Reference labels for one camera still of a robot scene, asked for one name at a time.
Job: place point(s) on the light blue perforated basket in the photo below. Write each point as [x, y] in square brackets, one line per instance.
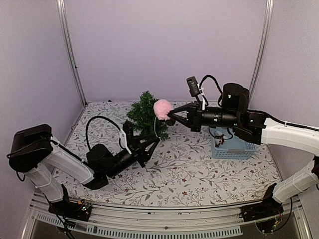
[233, 148]

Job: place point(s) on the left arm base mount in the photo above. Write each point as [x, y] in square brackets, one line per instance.
[80, 210]

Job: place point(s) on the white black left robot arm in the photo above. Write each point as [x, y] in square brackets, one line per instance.
[34, 148]

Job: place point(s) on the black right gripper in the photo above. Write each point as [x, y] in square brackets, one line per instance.
[190, 122]

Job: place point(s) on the aluminium corner post right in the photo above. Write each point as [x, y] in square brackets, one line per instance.
[262, 45]

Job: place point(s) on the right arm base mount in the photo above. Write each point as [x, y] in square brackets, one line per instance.
[266, 208]

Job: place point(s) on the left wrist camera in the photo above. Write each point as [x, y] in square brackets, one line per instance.
[126, 136]

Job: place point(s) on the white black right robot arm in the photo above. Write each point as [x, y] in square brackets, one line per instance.
[257, 127]

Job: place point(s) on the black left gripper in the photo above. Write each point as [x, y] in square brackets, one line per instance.
[139, 152]

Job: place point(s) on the dark red bauble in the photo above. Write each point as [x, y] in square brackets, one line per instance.
[170, 122]

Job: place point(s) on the white cotton boll ornament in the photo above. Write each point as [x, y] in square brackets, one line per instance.
[219, 140]

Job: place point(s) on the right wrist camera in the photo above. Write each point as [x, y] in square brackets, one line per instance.
[196, 91]

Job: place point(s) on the aluminium front rail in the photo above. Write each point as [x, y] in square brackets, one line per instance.
[111, 221]

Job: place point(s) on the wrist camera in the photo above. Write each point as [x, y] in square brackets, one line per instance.
[196, 91]
[126, 136]

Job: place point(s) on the pink pompom ornament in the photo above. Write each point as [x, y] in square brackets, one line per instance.
[161, 108]

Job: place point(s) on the small green christmas tree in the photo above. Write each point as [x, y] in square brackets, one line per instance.
[143, 117]

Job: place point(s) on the aluminium corner post left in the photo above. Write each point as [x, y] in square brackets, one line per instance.
[67, 39]

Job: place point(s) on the aluminium corner post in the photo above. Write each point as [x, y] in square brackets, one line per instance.
[67, 39]
[262, 45]

